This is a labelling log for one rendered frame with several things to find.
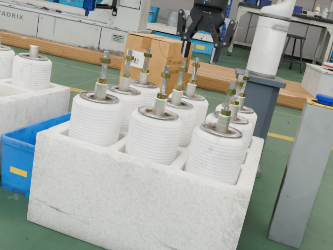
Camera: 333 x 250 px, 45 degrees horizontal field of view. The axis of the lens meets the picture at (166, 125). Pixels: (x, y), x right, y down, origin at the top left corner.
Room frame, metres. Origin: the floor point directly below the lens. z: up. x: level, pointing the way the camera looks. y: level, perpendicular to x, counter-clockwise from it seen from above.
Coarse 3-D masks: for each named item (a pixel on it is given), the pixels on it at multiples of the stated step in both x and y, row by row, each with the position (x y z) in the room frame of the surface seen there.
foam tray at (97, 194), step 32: (64, 128) 0.74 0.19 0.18; (64, 160) 0.67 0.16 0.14; (96, 160) 0.65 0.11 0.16; (128, 160) 0.64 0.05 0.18; (256, 160) 0.78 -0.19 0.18; (32, 192) 0.68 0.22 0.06; (64, 192) 0.67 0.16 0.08; (96, 192) 0.65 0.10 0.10; (128, 192) 0.64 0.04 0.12; (160, 192) 0.63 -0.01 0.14; (192, 192) 0.61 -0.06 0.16; (224, 192) 0.60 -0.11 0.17; (64, 224) 0.66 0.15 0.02; (96, 224) 0.65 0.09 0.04; (128, 224) 0.64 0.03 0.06; (160, 224) 0.62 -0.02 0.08; (192, 224) 0.61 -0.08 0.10; (224, 224) 0.60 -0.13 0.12
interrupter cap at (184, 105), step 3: (168, 99) 0.85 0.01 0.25; (168, 102) 0.83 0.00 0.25; (183, 102) 0.85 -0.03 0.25; (186, 102) 0.85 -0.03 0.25; (168, 105) 0.79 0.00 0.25; (171, 105) 0.79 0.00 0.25; (174, 105) 0.80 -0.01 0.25; (180, 105) 0.82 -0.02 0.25; (183, 105) 0.83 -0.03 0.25; (186, 105) 0.83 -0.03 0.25; (189, 105) 0.83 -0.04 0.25; (192, 105) 0.83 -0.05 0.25; (177, 108) 0.79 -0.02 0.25; (180, 108) 0.79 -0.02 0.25; (183, 108) 0.79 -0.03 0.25; (186, 108) 0.80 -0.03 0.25; (189, 108) 0.80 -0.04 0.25; (192, 108) 0.82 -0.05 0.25
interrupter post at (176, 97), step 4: (172, 92) 0.82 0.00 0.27; (176, 92) 0.82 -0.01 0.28; (180, 92) 0.82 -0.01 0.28; (172, 96) 0.82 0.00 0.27; (176, 96) 0.82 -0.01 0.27; (180, 96) 0.82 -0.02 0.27; (172, 100) 0.82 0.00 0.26; (176, 100) 0.82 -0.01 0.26; (180, 100) 0.82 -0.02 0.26; (172, 104) 0.82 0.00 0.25; (176, 104) 0.82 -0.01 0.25; (180, 104) 0.83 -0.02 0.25
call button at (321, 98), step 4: (316, 96) 0.83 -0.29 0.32; (320, 96) 0.82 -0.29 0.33; (324, 96) 0.82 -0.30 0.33; (328, 96) 0.83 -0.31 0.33; (320, 100) 0.82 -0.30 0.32; (324, 100) 0.81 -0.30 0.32; (328, 100) 0.81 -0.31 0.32; (332, 100) 0.81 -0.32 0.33; (328, 104) 0.81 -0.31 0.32; (332, 104) 0.82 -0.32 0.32
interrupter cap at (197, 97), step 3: (183, 93) 0.95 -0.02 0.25; (195, 93) 0.97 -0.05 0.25; (183, 96) 0.91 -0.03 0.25; (186, 96) 0.92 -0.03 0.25; (195, 96) 0.95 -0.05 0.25; (198, 96) 0.95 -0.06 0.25; (201, 96) 0.96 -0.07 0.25; (189, 99) 0.90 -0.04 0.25; (192, 99) 0.90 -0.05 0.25; (195, 99) 0.91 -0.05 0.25; (198, 99) 0.91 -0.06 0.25; (201, 99) 0.92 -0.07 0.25; (204, 99) 0.93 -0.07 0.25
